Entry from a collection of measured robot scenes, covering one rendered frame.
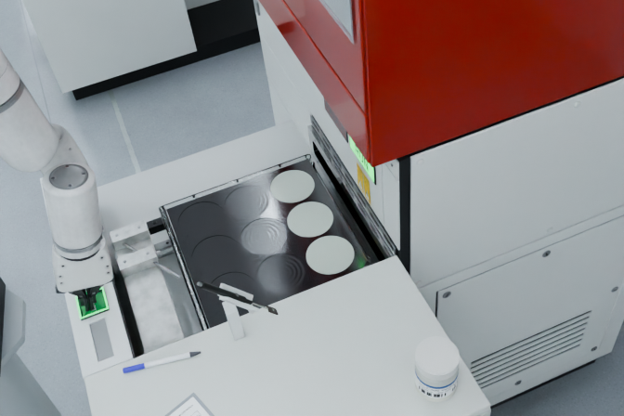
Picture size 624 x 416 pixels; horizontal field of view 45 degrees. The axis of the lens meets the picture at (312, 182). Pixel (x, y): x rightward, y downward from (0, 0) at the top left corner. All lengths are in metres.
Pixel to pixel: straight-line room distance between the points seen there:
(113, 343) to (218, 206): 0.41
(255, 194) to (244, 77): 1.81
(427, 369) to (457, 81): 0.46
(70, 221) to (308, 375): 0.48
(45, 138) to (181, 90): 2.30
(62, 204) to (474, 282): 0.89
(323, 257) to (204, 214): 0.30
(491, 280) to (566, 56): 0.59
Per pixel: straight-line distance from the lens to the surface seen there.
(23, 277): 2.96
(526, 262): 1.75
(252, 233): 1.63
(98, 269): 1.42
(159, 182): 1.90
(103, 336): 1.49
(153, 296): 1.60
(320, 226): 1.62
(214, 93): 3.41
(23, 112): 1.16
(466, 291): 1.71
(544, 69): 1.34
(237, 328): 1.37
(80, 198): 1.27
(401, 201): 1.36
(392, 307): 1.41
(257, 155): 1.90
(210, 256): 1.61
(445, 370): 1.24
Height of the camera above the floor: 2.14
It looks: 47 degrees down
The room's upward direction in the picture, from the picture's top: 8 degrees counter-clockwise
